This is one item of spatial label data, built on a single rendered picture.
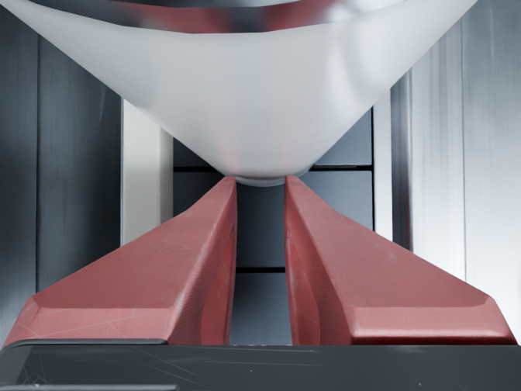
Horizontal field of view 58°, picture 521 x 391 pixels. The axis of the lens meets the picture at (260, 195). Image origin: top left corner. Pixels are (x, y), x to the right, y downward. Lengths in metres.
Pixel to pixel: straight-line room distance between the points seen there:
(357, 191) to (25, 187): 0.15
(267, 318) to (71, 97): 0.14
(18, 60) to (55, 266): 0.10
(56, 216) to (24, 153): 0.03
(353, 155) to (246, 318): 0.07
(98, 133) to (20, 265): 0.07
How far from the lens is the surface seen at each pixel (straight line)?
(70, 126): 0.25
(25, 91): 0.25
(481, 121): 0.25
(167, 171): 0.16
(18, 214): 0.24
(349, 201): 0.18
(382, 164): 0.19
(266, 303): 0.18
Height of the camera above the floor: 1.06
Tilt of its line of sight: 88 degrees down
